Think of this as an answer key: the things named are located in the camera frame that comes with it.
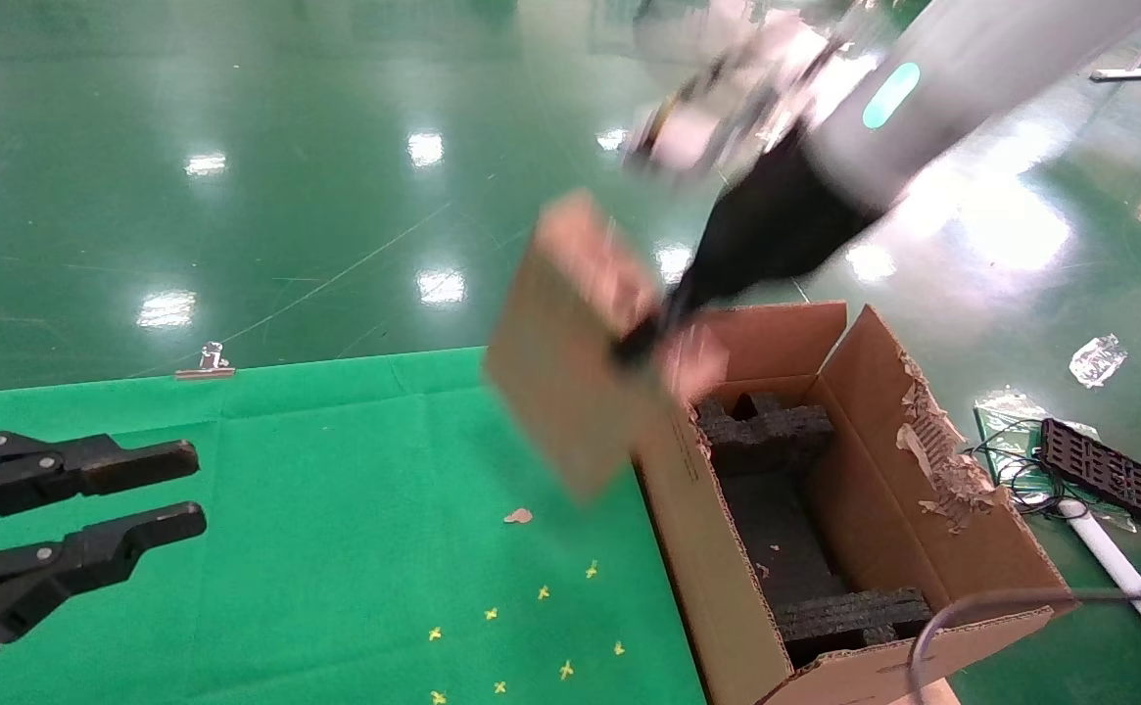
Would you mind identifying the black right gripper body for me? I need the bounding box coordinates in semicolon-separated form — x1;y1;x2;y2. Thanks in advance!
672;125;877;316

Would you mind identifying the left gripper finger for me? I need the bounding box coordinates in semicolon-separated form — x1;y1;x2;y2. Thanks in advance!
0;500;208;682
0;427;202;536

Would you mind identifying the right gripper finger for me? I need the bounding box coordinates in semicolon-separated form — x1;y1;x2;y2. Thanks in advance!
612;288;690;370

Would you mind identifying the small cardboard box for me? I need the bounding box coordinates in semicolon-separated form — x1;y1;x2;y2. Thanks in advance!
483;190;730;502

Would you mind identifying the large open cardboard carton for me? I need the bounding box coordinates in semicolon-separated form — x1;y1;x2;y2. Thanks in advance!
633;300;1081;705

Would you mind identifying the metal binder clip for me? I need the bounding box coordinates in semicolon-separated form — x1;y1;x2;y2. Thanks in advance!
173;340;237;382

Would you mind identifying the green table cloth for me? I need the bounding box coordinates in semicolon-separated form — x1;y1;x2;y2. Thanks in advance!
0;348;709;705

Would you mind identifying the black foam bottom sheet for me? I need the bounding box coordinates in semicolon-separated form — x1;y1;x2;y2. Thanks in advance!
721;470;851;610

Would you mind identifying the clear plastic sheet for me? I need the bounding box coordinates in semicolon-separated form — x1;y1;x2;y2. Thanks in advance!
971;389;1141;536

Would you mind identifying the crumpled clear plastic bag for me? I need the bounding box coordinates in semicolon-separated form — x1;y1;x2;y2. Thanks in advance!
1067;333;1130;390

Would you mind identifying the black plastic grid tray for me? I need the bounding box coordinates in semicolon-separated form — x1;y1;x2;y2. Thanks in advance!
1036;417;1141;536

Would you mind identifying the thin black wire bundle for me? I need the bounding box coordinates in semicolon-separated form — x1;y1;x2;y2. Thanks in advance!
966;418;1071;519

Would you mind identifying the thin dark cable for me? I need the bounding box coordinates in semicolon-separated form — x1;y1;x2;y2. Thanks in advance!
907;586;1141;705

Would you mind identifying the white tube frame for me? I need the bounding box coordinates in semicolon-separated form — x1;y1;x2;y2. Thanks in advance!
1060;498;1141;686

